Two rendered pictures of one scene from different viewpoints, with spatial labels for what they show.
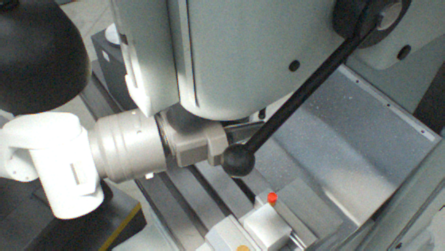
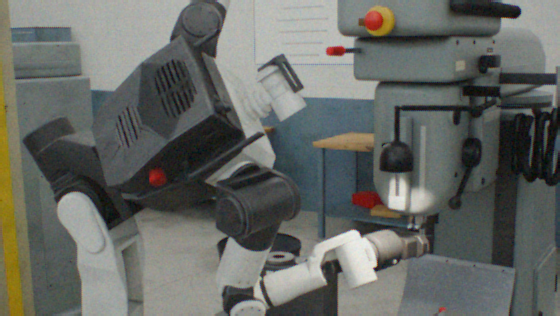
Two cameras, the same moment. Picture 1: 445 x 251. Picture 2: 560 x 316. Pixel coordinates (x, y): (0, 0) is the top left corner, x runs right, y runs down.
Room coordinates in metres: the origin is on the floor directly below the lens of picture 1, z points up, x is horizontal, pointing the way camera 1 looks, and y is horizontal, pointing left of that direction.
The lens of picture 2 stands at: (-0.98, 0.85, 1.71)
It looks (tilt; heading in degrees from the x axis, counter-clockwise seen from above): 10 degrees down; 339
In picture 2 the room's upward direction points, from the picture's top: 1 degrees counter-clockwise
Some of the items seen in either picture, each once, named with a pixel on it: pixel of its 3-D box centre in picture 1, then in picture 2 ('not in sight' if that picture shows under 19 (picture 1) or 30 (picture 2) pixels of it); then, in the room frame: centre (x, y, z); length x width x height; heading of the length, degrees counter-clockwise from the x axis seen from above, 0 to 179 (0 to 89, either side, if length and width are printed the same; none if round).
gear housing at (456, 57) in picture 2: not in sight; (427, 57); (0.36, -0.05, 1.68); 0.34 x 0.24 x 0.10; 126
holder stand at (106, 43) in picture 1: (145, 75); (295, 291); (0.65, 0.19, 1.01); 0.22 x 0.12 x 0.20; 44
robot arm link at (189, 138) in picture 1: (172, 135); (393, 247); (0.31, 0.07, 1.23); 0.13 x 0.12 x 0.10; 20
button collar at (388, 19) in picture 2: not in sight; (379, 21); (0.21, 0.17, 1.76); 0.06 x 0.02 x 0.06; 36
